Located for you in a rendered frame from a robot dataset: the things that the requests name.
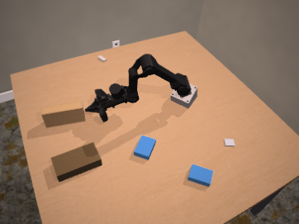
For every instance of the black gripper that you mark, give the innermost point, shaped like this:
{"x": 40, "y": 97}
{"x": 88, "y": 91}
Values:
{"x": 102, "y": 109}

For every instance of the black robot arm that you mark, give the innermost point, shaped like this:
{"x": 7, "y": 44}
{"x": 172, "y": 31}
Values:
{"x": 149, "y": 66}

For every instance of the blue rectangular block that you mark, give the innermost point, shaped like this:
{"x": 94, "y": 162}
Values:
{"x": 145, "y": 147}
{"x": 200, "y": 175}

